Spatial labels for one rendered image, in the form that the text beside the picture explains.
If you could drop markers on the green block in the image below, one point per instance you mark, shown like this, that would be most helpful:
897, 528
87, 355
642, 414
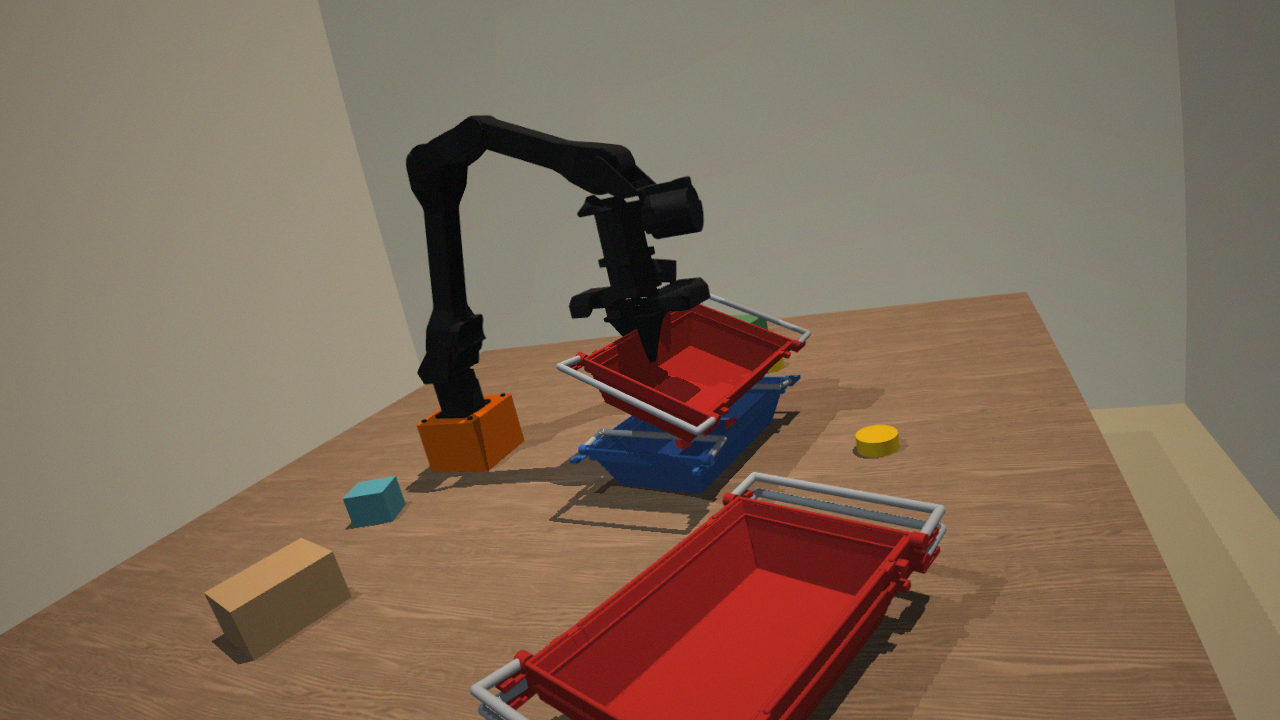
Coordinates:
753, 320

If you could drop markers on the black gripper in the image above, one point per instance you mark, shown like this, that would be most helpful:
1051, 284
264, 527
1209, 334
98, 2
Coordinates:
631, 275

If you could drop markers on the blue plastic tray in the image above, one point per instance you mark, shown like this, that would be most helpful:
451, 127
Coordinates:
659, 464

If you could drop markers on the teal cube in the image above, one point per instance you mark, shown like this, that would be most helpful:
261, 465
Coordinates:
374, 502

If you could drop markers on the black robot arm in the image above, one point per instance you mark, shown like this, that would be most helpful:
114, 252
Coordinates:
438, 177

